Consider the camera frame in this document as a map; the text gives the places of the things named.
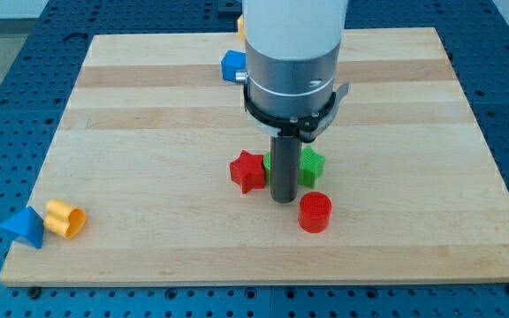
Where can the yellow block behind arm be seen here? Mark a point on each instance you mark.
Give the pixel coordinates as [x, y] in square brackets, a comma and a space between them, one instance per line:
[240, 27]

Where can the wooden board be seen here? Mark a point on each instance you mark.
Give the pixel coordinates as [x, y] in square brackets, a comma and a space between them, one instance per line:
[148, 134]

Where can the yellow heart-shaped block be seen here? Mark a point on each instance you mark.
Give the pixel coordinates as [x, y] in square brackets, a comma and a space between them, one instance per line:
[63, 218]

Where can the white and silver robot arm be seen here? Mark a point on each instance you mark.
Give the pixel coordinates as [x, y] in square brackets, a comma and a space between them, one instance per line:
[292, 49]

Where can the red star block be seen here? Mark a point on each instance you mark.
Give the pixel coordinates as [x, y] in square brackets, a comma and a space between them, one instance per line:
[248, 172]

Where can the blue perforated table plate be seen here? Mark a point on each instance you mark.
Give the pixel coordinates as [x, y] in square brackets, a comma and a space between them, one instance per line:
[36, 87]

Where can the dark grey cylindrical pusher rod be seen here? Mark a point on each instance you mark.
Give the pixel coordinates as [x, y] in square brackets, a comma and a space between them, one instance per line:
[284, 168]

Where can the blue triangle block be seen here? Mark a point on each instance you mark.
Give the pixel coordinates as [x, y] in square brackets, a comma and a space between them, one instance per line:
[25, 227]

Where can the black clamp ring mount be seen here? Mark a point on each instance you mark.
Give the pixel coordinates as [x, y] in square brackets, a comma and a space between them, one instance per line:
[305, 129]

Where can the green star block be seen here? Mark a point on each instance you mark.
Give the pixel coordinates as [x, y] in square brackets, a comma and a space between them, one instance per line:
[311, 167]

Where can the blue cube block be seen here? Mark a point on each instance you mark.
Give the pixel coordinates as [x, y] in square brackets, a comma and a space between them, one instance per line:
[232, 61]

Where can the red cylinder block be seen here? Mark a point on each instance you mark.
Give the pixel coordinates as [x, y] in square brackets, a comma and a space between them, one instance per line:
[314, 212]

